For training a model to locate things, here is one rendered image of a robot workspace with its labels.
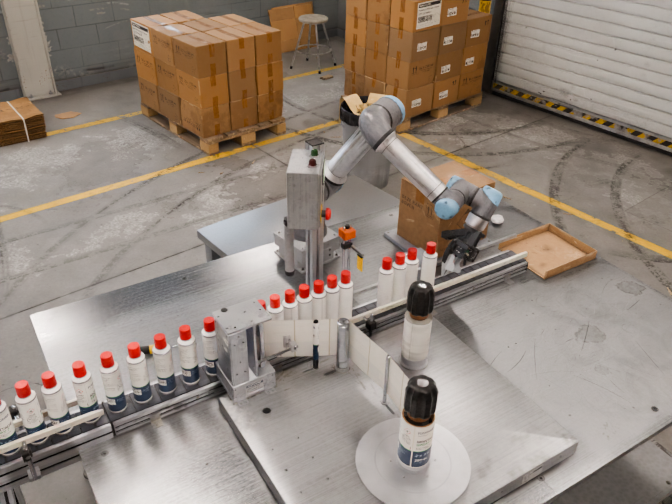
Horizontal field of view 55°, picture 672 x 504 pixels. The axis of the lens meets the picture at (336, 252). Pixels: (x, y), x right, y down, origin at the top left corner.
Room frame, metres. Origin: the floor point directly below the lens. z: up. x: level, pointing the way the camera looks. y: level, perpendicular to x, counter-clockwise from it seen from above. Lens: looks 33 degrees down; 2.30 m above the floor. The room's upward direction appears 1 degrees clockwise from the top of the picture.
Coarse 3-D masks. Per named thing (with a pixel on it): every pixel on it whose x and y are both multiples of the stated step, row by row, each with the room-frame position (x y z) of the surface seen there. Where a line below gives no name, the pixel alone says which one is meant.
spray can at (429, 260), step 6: (432, 246) 1.93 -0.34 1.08; (426, 252) 1.94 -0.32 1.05; (432, 252) 1.93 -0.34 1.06; (426, 258) 1.92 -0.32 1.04; (432, 258) 1.92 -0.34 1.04; (426, 264) 1.92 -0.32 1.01; (432, 264) 1.92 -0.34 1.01; (426, 270) 1.92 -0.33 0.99; (432, 270) 1.92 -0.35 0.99; (426, 276) 1.92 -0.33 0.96; (432, 276) 1.92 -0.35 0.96; (432, 282) 1.93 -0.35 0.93
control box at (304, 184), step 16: (304, 160) 1.77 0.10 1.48; (320, 160) 1.78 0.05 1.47; (288, 176) 1.69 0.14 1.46; (304, 176) 1.69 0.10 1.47; (320, 176) 1.69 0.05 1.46; (288, 192) 1.69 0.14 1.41; (304, 192) 1.69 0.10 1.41; (320, 192) 1.69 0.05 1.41; (288, 208) 1.69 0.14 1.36; (304, 208) 1.69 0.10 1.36; (320, 208) 1.69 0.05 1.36; (288, 224) 1.69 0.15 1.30; (304, 224) 1.69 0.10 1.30; (320, 224) 1.69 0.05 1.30
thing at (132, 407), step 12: (480, 264) 2.13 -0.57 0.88; (516, 264) 2.14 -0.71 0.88; (444, 276) 2.04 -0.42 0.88; (456, 276) 2.04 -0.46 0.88; (480, 276) 2.04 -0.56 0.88; (444, 288) 1.96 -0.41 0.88; (360, 312) 1.80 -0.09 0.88; (384, 312) 1.81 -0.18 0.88; (360, 324) 1.74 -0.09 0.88; (204, 372) 1.49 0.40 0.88; (156, 384) 1.43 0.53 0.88; (180, 384) 1.43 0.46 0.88; (204, 384) 1.43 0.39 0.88; (132, 396) 1.38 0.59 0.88; (156, 396) 1.38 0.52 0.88; (168, 396) 1.38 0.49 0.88; (108, 408) 1.33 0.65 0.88; (132, 408) 1.33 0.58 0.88; (144, 408) 1.33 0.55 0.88
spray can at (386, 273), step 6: (384, 258) 1.84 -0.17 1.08; (390, 258) 1.84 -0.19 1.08; (384, 264) 1.83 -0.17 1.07; (390, 264) 1.83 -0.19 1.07; (384, 270) 1.82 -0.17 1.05; (390, 270) 1.83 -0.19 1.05; (384, 276) 1.82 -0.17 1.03; (390, 276) 1.82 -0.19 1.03; (378, 282) 1.83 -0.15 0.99; (384, 282) 1.81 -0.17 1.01; (390, 282) 1.82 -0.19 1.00; (378, 288) 1.83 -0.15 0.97; (384, 288) 1.81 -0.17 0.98; (390, 288) 1.82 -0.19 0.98; (378, 294) 1.83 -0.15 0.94; (384, 294) 1.81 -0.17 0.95; (390, 294) 1.82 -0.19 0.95; (378, 300) 1.83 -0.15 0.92; (384, 300) 1.81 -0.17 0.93; (390, 300) 1.82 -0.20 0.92; (378, 306) 1.82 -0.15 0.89
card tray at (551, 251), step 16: (512, 240) 2.36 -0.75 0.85; (528, 240) 2.39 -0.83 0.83; (544, 240) 2.39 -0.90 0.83; (560, 240) 2.40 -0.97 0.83; (576, 240) 2.35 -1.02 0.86; (528, 256) 2.26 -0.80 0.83; (544, 256) 2.27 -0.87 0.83; (560, 256) 2.27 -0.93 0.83; (576, 256) 2.27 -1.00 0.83; (592, 256) 2.25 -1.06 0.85; (544, 272) 2.15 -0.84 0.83; (560, 272) 2.15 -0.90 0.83
